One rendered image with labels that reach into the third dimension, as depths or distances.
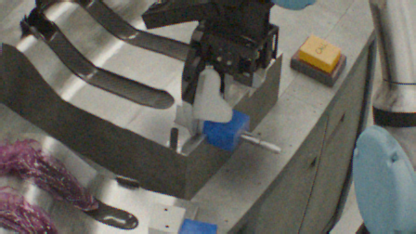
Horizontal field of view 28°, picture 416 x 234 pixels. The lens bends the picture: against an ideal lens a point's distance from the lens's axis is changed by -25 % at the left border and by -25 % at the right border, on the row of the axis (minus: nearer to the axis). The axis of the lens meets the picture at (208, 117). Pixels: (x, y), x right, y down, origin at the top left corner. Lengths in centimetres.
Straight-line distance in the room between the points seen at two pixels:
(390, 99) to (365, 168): 7
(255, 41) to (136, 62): 26
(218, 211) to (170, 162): 9
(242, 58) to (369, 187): 45
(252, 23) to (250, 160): 28
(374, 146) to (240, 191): 62
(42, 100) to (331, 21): 59
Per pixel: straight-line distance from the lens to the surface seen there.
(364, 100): 214
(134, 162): 133
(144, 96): 136
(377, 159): 76
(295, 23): 169
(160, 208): 120
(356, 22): 175
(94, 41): 144
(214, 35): 120
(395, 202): 75
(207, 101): 125
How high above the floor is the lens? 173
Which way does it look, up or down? 39 degrees down
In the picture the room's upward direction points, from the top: 6 degrees clockwise
